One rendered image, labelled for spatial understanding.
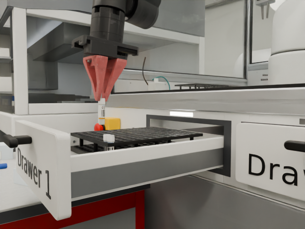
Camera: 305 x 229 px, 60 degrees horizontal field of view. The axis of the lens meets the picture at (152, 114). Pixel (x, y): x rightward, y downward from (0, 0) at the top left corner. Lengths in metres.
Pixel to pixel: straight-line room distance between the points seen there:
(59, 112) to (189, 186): 0.84
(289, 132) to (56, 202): 0.35
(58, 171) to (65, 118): 1.00
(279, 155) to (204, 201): 0.22
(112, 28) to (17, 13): 0.92
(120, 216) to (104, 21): 0.48
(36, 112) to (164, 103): 0.75
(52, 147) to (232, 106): 0.34
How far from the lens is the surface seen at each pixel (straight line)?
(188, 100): 0.63
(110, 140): 0.44
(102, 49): 0.44
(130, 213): 0.75
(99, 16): 0.47
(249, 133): 0.50
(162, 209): 0.75
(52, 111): 1.32
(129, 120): 0.83
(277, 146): 0.48
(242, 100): 0.53
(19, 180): 0.75
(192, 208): 0.66
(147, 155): 0.43
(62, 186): 0.36
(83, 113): 1.38
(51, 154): 0.37
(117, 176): 0.41
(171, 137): 0.51
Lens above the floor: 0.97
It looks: 3 degrees down
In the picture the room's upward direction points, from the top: straight up
